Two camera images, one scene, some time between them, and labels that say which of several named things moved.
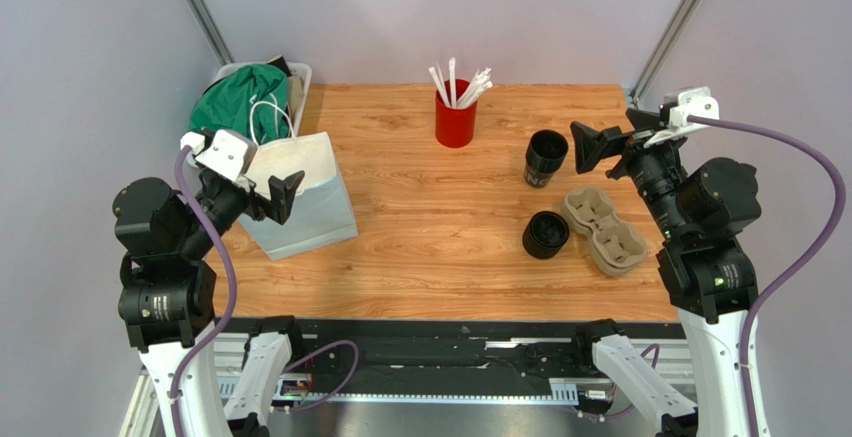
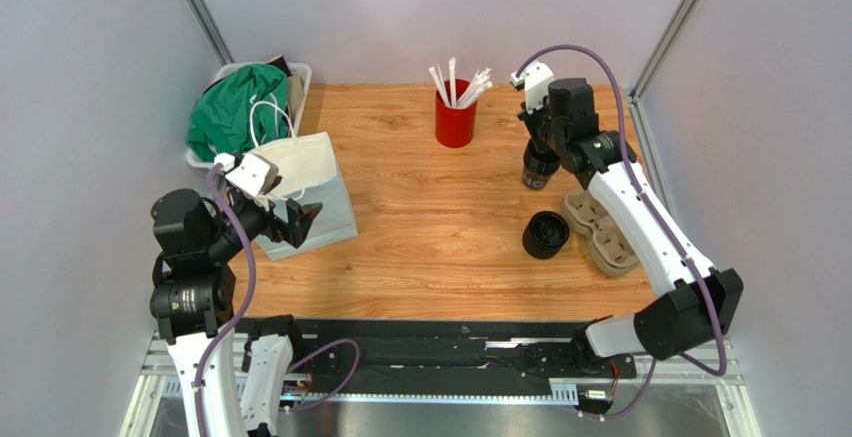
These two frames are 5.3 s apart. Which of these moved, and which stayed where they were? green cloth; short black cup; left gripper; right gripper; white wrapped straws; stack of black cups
Moved: right gripper; left gripper
Stayed: green cloth; stack of black cups; short black cup; white wrapped straws
